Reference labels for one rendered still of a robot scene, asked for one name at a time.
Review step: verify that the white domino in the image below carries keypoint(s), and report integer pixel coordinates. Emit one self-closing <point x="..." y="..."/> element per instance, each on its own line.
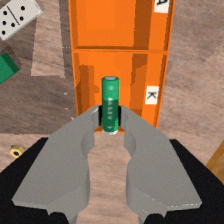
<point x="15" y="15"/>

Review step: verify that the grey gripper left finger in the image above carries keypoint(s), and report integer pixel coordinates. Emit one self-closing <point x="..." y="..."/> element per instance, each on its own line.
<point x="52" y="175"/>

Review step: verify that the orange bin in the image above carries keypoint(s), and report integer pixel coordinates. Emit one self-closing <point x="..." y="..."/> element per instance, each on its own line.
<point x="103" y="34"/>

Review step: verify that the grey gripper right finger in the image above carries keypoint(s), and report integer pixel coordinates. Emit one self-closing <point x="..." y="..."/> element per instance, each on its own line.
<point x="164" y="177"/>

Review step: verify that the brass hex nut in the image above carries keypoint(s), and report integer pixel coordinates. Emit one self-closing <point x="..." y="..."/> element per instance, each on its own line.
<point x="17" y="151"/>

